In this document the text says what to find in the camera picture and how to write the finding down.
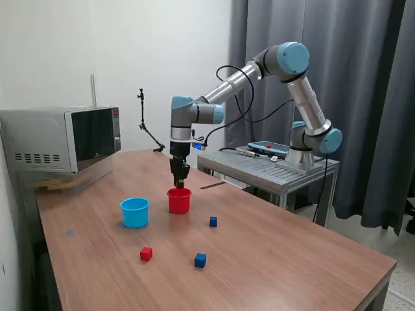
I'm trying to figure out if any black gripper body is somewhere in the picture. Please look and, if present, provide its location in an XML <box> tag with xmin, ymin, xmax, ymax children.
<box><xmin>169</xmin><ymin>141</ymin><xmax>191</xmax><ymax>160</ymax></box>

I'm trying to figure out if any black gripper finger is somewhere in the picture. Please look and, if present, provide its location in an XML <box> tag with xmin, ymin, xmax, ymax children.
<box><xmin>179</xmin><ymin>160</ymin><xmax>191</xmax><ymax>189</ymax></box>
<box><xmin>169</xmin><ymin>158</ymin><xmax>180</xmax><ymax>188</ymax></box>

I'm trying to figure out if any red plastic cup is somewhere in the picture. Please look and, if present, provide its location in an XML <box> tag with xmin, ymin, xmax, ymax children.
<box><xmin>166</xmin><ymin>187</ymin><xmax>193</xmax><ymax>214</ymax></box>

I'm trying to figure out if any blue plastic cup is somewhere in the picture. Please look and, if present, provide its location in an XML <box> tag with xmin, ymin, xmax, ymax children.
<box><xmin>119</xmin><ymin>196</ymin><xmax>151</xmax><ymax>229</ymax></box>

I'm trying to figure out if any aluminium profile robot stand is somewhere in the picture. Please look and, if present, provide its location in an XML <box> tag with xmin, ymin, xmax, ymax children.
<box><xmin>196</xmin><ymin>149</ymin><xmax>340</xmax><ymax>227</ymax></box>

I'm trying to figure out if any blue teach pendant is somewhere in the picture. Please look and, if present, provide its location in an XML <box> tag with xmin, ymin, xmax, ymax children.
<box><xmin>248</xmin><ymin>141</ymin><xmax>289</xmax><ymax>156</ymax></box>

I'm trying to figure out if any white pole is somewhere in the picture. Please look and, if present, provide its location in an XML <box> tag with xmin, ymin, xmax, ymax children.
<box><xmin>89</xmin><ymin>73</ymin><xmax>98</xmax><ymax>108</ymax></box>

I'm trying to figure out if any wooden block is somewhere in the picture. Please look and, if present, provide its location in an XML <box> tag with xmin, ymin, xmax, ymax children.
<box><xmin>34</xmin><ymin>180</ymin><xmax>71</xmax><ymax>192</ymax></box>

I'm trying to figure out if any silver microwave oven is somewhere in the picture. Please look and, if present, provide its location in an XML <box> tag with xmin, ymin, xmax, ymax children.
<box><xmin>0</xmin><ymin>106</ymin><xmax>123</xmax><ymax>174</ymax></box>

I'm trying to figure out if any grey curtain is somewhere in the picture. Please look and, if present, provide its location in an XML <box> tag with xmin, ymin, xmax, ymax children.
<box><xmin>225</xmin><ymin>0</ymin><xmax>415</xmax><ymax>236</ymax></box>

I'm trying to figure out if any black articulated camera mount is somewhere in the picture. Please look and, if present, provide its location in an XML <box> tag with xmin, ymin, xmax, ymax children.
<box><xmin>136</xmin><ymin>87</ymin><xmax>166</xmax><ymax>154</ymax></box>

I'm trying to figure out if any silver black cable connector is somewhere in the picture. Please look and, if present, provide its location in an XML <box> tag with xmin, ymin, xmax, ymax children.
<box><xmin>219</xmin><ymin>147</ymin><xmax>273</xmax><ymax>159</ymax></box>

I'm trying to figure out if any black robot wrist cable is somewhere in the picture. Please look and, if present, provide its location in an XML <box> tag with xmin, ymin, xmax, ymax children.
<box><xmin>204</xmin><ymin>65</ymin><xmax>296</xmax><ymax>146</ymax></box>

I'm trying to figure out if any black stand power cable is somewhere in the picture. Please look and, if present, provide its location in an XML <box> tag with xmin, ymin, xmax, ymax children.
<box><xmin>313</xmin><ymin>152</ymin><xmax>328</xmax><ymax>224</ymax></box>

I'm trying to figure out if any white floor cable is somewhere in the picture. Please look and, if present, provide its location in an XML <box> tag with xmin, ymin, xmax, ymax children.
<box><xmin>388</xmin><ymin>288</ymin><xmax>415</xmax><ymax>302</ymax></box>

